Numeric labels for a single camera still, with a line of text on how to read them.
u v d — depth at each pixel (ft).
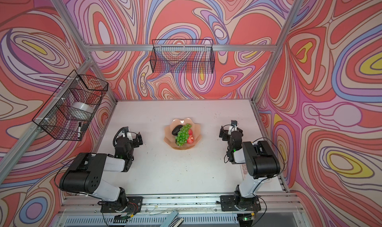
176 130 3.13
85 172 1.49
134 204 2.38
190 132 3.21
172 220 2.22
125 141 2.36
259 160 1.60
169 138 3.10
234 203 2.38
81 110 2.30
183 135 2.85
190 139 2.98
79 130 2.36
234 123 2.68
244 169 2.76
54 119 2.22
